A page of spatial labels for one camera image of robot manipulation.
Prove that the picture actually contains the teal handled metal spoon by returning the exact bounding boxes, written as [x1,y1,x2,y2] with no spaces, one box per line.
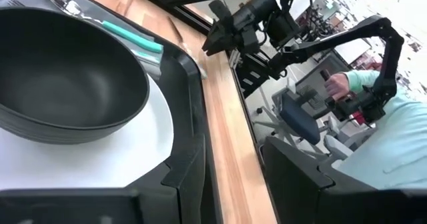
[45,0,164,54]

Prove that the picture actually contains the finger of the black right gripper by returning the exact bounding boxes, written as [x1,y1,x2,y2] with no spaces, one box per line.
[201,23,241,57]
[209,0,234,27]

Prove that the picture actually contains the person's hand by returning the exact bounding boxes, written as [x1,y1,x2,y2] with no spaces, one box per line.
[324,72,350,102]

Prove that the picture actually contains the person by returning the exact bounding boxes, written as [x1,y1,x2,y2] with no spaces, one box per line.
[333,69,427,190]

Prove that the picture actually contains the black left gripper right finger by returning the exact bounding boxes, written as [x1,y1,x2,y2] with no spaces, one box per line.
[262,135,427,224]

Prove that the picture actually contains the teal handled metal fork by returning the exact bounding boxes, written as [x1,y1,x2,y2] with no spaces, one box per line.
[5,0,161,65]

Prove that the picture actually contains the black bowl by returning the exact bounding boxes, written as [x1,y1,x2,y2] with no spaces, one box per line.
[0,6,151,145]

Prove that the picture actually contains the blue office chair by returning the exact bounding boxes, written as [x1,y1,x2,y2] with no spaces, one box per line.
[272,87,322,148]

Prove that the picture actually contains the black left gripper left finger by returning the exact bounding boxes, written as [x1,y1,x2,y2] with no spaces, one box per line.
[0,134,218,224]

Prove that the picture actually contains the black serving tray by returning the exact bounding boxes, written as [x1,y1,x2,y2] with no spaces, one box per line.
[0,0,209,191]

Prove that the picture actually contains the white round plate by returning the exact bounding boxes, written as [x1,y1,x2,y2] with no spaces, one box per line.
[0,73,175,191]

